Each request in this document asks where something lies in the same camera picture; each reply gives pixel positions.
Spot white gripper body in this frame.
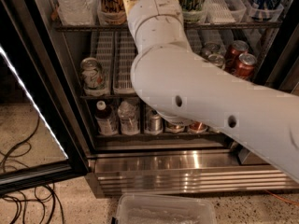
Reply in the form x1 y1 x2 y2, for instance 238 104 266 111
127 0 191 53

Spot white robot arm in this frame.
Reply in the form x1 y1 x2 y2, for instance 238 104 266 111
123 0 299 182

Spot green tall can top shelf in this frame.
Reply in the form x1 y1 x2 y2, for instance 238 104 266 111
179 0 205 23

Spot gold tall can top shelf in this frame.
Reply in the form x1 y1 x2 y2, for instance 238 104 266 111
97 0 126 25

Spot clear water bottle top shelf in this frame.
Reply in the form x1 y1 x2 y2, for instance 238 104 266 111
57 0 95 26

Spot clear water bottle shelf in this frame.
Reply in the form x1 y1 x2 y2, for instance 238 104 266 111
57 0 95 26
118 100 139 135

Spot white green can rear middle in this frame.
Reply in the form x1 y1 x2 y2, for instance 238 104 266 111
200 42 221 59

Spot white green can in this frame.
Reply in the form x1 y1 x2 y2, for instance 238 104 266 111
207 53 225 69
80 57 105 90
200 42 221 59

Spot white green can front middle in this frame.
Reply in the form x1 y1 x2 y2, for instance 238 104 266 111
207 53 225 69

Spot stainless steel display fridge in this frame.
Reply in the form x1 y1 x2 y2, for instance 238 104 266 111
6 0 299 199

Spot red coke can rear middle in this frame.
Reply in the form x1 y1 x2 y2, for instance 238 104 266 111
224 40 249 73

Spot red coke can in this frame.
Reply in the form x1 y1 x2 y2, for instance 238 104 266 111
232 53 257 80
224 40 249 73

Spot white green can middle left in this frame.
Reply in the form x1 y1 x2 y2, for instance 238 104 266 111
80 57 105 90

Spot red coke can front middle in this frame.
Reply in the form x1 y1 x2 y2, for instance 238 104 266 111
232 53 257 80

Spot silver can bottom shelf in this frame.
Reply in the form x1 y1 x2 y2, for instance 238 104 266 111
146 109 163 134

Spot clear water bottle bottom shelf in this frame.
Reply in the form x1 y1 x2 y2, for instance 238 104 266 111
118 100 139 135

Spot gold can bottom shelf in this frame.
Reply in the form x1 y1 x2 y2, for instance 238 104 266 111
165 121 185 133

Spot brown tea bottle bottom shelf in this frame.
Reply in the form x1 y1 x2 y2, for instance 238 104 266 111
95 101 118 136

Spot red can bottom shelf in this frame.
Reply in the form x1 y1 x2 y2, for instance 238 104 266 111
188 122 207 133

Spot open glass fridge door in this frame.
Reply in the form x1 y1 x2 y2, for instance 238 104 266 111
0 0 88 195

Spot clear plastic bin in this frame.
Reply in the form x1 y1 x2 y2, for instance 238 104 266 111
115 194 217 224

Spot black cables on floor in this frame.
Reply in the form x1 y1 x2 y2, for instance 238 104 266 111
0 115 65 224

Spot orange cable on floor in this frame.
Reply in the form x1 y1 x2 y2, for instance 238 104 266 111
264 189 299 207

